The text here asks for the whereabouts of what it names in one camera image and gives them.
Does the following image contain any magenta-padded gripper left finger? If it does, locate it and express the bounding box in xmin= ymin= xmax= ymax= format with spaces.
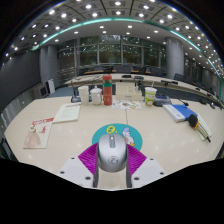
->
xmin=57 ymin=142 xmax=101 ymax=189

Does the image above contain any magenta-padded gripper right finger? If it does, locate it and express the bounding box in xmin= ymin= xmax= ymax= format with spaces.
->
xmin=124 ymin=143 xmax=167 ymax=189

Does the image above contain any silver grey computer mouse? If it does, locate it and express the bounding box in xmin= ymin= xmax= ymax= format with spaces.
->
xmin=96 ymin=133 xmax=129 ymax=173

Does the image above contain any round teal cartoon mouse pad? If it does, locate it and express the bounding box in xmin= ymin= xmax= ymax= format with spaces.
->
xmin=91 ymin=123 xmax=144 ymax=152

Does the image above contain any magazine with pink red cover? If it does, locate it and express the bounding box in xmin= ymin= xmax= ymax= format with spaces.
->
xmin=22 ymin=116 xmax=55 ymax=150

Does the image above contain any white booklet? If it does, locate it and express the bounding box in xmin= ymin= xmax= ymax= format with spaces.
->
xmin=52 ymin=102 xmax=82 ymax=124

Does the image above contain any colourful sticker sheet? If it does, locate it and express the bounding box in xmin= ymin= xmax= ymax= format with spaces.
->
xmin=112 ymin=99 xmax=142 ymax=111

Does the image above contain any blue folder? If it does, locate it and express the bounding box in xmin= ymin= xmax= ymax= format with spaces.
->
xmin=171 ymin=104 xmax=199 ymax=121

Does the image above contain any black desk device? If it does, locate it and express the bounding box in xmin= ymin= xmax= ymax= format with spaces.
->
xmin=153 ymin=94 xmax=173 ymax=108

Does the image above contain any paper drink cup with straw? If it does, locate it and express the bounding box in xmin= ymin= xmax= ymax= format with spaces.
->
xmin=144 ymin=80 xmax=158 ymax=108

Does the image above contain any black office chair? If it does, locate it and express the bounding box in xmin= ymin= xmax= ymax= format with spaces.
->
xmin=0 ymin=136 xmax=11 ymax=160

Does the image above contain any stack of white paper cups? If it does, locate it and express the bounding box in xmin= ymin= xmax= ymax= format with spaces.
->
xmin=77 ymin=85 xmax=90 ymax=107

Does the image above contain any white lidded mug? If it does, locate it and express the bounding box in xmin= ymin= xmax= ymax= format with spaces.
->
xmin=89 ymin=85 xmax=103 ymax=106

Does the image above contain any beige cardboard box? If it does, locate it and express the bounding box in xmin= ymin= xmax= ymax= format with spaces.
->
xmin=114 ymin=82 xmax=144 ymax=102

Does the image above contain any red drink bottle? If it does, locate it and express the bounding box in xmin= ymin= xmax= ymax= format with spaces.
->
xmin=101 ymin=74 xmax=114 ymax=107

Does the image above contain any grey monitor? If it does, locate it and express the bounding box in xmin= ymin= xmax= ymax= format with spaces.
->
xmin=33 ymin=83 xmax=50 ymax=100

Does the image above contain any white board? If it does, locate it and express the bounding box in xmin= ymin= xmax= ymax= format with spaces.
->
xmin=44 ymin=78 xmax=56 ymax=95

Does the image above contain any long curved conference desk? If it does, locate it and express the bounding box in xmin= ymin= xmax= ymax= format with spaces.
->
xmin=63 ymin=73 xmax=222 ymax=103

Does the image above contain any group of office chairs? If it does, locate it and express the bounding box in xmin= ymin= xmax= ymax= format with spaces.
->
xmin=78 ymin=64 xmax=189 ymax=82

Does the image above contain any group of ceiling lights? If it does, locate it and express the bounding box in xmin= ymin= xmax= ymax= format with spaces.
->
xmin=4 ymin=0 xmax=224 ymax=73

